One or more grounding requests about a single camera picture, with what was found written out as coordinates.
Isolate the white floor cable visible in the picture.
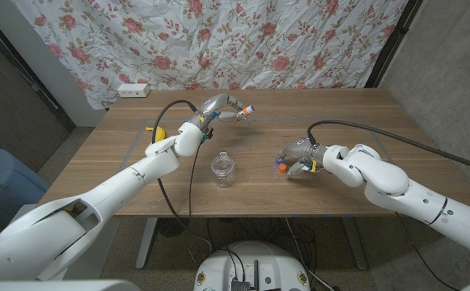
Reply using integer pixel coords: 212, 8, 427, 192
285, 217, 335, 291

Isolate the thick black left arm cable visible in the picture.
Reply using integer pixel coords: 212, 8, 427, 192
151, 99, 214, 254

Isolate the clear glass jar cup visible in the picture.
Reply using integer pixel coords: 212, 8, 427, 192
210, 151, 235, 188

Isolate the white robot head rim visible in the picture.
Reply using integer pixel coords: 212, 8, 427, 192
0, 278, 141, 291

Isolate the round black floor fan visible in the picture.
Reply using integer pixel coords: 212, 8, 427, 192
156, 217, 190, 238

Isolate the blue plastic bin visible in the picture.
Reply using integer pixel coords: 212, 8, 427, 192
0, 148, 52, 227

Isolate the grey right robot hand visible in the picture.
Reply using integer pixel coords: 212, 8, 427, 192
275, 137, 329, 179

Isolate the white table leg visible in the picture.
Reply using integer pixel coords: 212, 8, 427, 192
135, 217, 159, 270

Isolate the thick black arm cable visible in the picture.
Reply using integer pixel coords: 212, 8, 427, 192
307, 119, 470, 176
151, 99, 214, 254

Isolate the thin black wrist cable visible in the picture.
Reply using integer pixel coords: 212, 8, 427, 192
396, 212, 460, 291
188, 141, 203, 221

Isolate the white power strip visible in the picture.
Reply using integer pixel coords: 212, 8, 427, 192
116, 82, 151, 99

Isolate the black backdrop stand pole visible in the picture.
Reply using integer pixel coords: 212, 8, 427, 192
364, 0, 424, 89

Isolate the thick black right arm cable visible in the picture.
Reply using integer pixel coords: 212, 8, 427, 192
307, 119, 470, 176

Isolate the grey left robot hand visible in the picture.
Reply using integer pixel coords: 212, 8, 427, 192
188, 93, 248, 131

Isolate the thin black left wrist cable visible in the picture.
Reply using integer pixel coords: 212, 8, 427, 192
188, 141, 203, 221

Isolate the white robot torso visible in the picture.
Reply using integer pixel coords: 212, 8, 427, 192
193, 241, 311, 291

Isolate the grey table leg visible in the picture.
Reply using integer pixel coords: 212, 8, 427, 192
341, 217, 368, 271

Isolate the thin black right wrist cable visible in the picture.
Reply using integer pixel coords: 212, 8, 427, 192
396, 212, 460, 291

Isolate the yellow banana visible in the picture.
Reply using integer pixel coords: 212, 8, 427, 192
145, 125, 167, 144

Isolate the floral backdrop cloth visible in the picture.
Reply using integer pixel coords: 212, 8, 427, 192
11, 0, 409, 110

